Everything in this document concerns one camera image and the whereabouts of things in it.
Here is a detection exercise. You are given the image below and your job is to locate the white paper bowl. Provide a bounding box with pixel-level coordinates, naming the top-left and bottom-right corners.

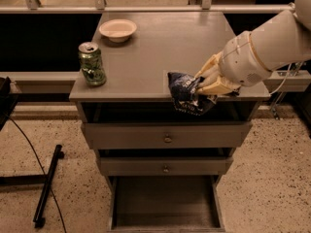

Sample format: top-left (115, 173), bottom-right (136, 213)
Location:
top-left (99, 19), bottom-right (137, 43)

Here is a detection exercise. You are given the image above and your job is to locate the black floor cable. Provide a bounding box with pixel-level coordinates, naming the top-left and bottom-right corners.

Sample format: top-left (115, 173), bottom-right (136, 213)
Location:
top-left (5, 114), bottom-right (68, 233)

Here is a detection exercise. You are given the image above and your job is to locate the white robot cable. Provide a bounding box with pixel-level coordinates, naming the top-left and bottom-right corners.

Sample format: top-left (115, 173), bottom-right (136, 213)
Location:
top-left (269, 61), bottom-right (304, 96)

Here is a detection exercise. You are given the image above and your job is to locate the middle grey drawer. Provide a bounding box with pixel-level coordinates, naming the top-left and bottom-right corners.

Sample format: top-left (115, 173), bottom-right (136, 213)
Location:
top-left (97, 157), bottom-right (233, 177)

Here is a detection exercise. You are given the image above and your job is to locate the grey wooden drawer cabinet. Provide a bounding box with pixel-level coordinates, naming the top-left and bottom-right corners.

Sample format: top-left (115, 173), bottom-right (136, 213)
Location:
top-left (68, 11), bottom-right (271, 233)

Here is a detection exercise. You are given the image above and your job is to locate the blue chip bag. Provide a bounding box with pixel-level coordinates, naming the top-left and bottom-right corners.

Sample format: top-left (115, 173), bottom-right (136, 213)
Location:
top-left (167, 72), bottom-right (217, 116)

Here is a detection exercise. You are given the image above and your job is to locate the bottom grey open drawer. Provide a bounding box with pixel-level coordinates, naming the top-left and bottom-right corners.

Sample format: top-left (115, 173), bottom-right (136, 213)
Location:
top-left (108, 176), bottom-right (225, 233)

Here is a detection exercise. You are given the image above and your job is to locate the metal railing bar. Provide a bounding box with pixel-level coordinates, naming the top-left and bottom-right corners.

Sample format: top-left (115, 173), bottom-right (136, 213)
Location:
top-left (0, 3), bottom-right (295, 14)

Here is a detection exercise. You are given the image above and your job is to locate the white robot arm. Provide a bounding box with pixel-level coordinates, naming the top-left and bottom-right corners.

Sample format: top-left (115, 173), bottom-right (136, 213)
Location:
top-left (196, 0), bottom-right (311, 96)

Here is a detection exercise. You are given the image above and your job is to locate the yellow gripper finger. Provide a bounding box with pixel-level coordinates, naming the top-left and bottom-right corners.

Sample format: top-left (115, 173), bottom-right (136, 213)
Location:
top-left (196, 78), bottom-right (224, 95)
top-left (195, 55), bottom-right (217, 79)

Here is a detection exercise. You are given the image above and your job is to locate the green soda can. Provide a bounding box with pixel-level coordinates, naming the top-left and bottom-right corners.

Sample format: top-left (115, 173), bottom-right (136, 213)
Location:
top-left (78, 42), bottom-right (106, 86)

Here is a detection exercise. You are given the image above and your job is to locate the black stand base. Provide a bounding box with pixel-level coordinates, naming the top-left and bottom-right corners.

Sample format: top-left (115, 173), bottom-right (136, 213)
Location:
top-left (0, 77), bottom-right (67, 233)

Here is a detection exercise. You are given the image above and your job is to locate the top grey drawer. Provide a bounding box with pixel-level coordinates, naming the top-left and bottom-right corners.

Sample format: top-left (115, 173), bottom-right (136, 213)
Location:
top-left (82, 122), bottom-right (252, 150)

